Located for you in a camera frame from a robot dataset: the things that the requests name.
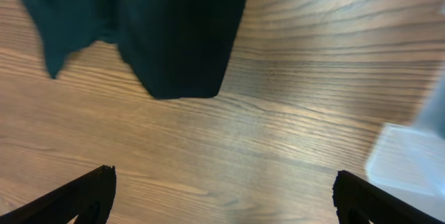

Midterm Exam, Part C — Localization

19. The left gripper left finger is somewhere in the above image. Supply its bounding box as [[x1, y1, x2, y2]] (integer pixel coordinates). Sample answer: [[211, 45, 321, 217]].
[[1, 165, 117, 224]]

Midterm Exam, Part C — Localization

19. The clear plastic storage bin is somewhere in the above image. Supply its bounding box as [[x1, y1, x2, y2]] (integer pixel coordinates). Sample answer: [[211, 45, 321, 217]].
[[364, 3, 445, 222]]

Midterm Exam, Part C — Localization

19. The black cloth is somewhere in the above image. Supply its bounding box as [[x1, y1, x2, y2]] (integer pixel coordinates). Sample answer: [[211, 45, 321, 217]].
[[22, 0, 117, 79], [117, 0, 246, 99]]

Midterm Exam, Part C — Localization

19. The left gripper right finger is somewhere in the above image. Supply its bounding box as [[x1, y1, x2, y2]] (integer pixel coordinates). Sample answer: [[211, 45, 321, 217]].
[[332, 170, 444, 224]]

